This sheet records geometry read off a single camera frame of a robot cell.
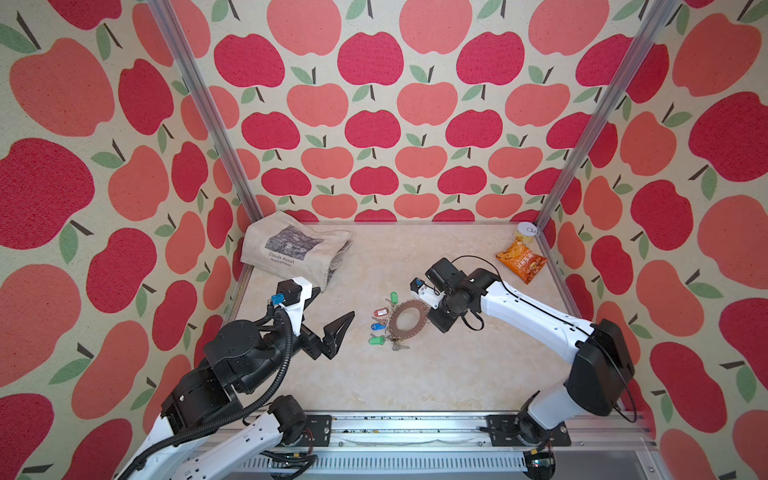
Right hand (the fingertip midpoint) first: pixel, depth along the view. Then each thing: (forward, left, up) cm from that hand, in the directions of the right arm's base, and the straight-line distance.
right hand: (441, 315), depth 83 cm
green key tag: (+11, +14, -10) cm, 20 cm away
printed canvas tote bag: (+24, +57, -2) cm, 62 cm away
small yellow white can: (+42, -34, -5) cm, 54 cm away
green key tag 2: (-5, +18, -11) cm, 22 cm away
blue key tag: (0, +18, -11) cm, 22 cm away
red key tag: (+5, +18, -10) cm, 21 cm away
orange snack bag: (+28, -31, -8) cm, 43 cm away
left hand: (-14, +23, +27) cm, 38 cm away
